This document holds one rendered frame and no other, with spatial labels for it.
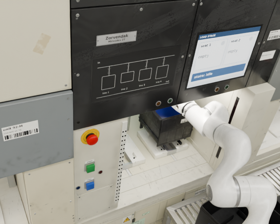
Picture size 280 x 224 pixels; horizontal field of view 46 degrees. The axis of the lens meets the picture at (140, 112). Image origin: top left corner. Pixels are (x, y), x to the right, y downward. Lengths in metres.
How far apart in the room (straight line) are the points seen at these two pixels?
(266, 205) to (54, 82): 0.75
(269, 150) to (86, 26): 1.43
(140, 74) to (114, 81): 0.09
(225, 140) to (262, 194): 0.20
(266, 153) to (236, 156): 0.92
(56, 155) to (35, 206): 0.25
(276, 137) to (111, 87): 1.35
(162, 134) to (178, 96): 0.47
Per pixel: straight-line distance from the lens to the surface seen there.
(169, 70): 1.12
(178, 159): 1.79
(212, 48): 1.19
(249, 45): 1.32
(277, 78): 1.57
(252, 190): 1.14
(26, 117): 0.99
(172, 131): 1.68
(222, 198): 1.10
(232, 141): 1.14
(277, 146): 2.10
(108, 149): 1.22
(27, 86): 0.94
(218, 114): 1.38
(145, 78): 1.08
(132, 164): 1.69
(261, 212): 1.14
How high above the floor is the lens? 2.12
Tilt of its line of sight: 38 degrees down
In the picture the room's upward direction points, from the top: 8 degrees clockwise
